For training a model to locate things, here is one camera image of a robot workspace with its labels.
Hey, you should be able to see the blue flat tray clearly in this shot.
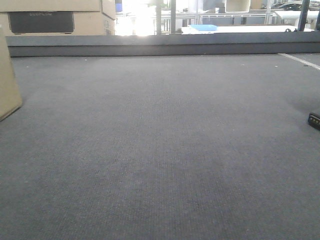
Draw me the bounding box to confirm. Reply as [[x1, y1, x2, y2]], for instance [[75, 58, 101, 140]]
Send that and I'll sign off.
[[189, 24, 219, 32]]

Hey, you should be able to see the beige plastic bin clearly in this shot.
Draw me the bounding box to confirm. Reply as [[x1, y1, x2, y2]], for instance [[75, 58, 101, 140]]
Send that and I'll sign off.
[[225, 0, 251, 13]]

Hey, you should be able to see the dark grey table edge rail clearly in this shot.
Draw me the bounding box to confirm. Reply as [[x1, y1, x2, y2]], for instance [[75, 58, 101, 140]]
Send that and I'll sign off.
[[5, 31, 320, 57]]

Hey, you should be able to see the white background table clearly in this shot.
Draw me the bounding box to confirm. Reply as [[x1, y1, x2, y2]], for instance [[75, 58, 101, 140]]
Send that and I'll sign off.
[[181, 25, 298, 35]]

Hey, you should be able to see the small brown cardboard package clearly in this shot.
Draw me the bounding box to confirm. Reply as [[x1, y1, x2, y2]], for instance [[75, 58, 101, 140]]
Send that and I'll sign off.
[[0, 28, 23, 121]]

